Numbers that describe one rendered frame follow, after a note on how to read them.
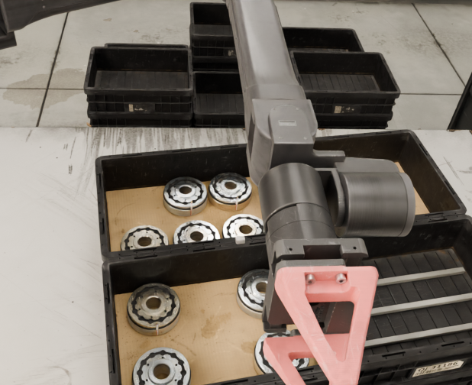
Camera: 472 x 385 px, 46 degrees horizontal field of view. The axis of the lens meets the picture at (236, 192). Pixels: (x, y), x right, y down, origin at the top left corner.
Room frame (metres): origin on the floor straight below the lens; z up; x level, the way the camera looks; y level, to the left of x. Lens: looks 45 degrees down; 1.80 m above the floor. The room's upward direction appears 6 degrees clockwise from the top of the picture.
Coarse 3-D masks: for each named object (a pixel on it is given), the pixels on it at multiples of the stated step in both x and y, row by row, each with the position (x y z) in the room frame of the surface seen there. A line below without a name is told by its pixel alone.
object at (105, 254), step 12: (228, 144) 1.03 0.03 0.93; (240, 144) 1.03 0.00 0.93; (108, 156) 0.94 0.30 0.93; (120, 156) 0.95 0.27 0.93; (132, 156) 0.95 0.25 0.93; (144, 156) 0.96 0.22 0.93; (156, 156) 0.96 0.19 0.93; (96, 168) 0.90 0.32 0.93; (96, 180) 0.86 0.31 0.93; (216, 240) 0.73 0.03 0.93; (228, 240) 0.73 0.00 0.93; (252, 240) 0.74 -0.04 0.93; (108, 252) 0.67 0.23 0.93; (120, 252) 0.67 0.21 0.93; (132, 252) 0.67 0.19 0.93; (144, 252) 0.68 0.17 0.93
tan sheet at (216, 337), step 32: (192, 288) 0.67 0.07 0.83; (224, 288) 0.68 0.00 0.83; (192, 320) 0.60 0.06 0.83; (224, 320) 0.61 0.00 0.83; (256, 320) 0.61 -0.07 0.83; (128, 352) 0.51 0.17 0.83; (192, 352) 0.53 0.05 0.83; (224, 352) 0.54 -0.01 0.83; (128, 384) 0.45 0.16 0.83; (192, 384) 0.47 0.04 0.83
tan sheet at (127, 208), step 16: (112, 192) 0.92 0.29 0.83; (128, 192) 0.93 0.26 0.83; (144, 192) 0.93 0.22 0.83; (160, 192) 0.94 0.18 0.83; (208, 192) 0.96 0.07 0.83; (256, 192) 0.97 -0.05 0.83; (112, 208) 0.87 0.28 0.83; (128, 208) 0.88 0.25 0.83; (144, 208) 0.88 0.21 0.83; (160, 208) 0.89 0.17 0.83; (208, 208) 0.91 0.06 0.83; (256, 208) 0.92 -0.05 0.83; (112, 224) 0.83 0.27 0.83; (128, 224) 0.83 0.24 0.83; (144, 224) 0.84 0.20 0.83; (160, 224) 0.84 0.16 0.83; (176, 224) 0.85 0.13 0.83; (224, 224) 0.86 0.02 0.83; (112, 240) 0.78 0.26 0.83
